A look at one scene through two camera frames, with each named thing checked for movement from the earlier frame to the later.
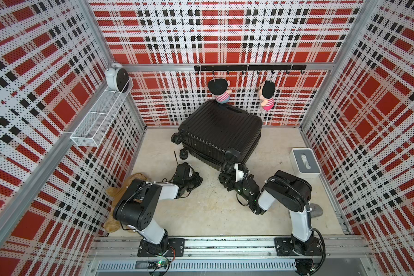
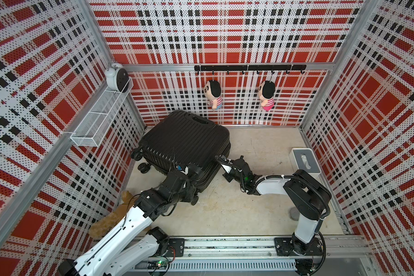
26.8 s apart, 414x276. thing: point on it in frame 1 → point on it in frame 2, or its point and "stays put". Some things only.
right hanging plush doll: x=267 y=91 stays put
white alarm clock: x=117 y=77 stays put
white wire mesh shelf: x=93 y=128 stays put
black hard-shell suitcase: x=218 y=135 → x=180 y=139
